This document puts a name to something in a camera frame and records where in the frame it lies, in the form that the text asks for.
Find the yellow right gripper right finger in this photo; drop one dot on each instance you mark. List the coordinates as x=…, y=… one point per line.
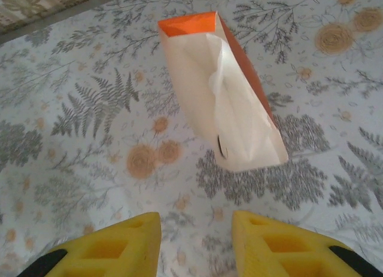
x=284, y=253

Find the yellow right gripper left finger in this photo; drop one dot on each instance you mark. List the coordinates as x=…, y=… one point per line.
x=119, y=253

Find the orange white filter box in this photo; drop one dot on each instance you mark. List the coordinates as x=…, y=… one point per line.
x=191, y=94

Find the floral tablecloth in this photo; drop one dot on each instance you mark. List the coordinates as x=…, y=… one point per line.
x=89, y=169

